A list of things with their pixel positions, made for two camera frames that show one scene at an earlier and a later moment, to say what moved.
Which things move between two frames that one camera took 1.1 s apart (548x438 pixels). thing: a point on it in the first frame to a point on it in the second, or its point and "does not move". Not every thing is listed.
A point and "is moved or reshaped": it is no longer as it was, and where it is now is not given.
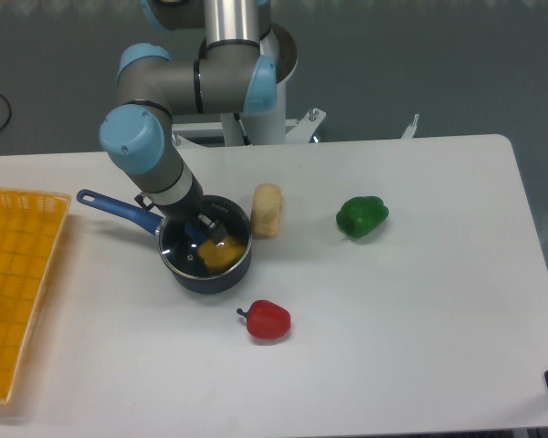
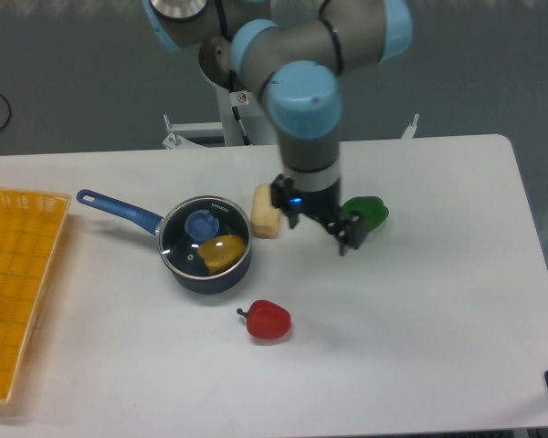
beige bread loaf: (266, 211) does not move
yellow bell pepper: (219, 256) does not move
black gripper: (194, 203) to (321, 203)
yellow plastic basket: (21, 230) does not move
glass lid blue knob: (204, 257) is moved or reshaped
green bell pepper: (361, 215) does not move
